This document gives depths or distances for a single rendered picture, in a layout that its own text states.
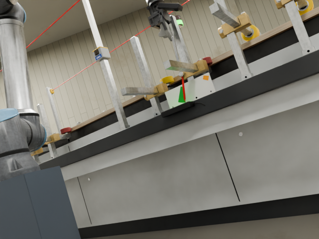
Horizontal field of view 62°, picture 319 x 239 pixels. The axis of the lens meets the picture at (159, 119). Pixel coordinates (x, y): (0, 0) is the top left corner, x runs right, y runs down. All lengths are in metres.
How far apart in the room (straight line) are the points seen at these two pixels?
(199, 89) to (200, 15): 4.58
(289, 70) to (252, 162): 0.55
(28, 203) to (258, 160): 1.07
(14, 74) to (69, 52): 4.77
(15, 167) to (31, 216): 0.20
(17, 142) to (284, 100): 1.07
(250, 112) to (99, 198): 1.39
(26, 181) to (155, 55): 4.79
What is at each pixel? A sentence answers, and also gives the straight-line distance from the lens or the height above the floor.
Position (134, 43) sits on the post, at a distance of 1.53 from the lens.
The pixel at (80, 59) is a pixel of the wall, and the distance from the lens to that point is 5.95.
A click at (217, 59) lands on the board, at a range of 1.48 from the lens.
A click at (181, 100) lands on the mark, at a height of 0.73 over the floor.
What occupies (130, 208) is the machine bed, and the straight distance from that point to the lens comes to 2.00.
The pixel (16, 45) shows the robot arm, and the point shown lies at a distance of 1.42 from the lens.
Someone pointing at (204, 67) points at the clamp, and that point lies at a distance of 1.29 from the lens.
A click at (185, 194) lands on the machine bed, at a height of 0.21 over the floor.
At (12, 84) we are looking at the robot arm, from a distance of 1.36.
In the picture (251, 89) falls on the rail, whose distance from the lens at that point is 1.20.
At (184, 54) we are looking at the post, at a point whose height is 0.93.
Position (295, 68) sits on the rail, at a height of 0.67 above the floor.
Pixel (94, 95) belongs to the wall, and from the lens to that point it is 5.69.
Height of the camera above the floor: 0.55
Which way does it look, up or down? 5 degrees up
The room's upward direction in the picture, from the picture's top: 18 degrees counter-clockwise
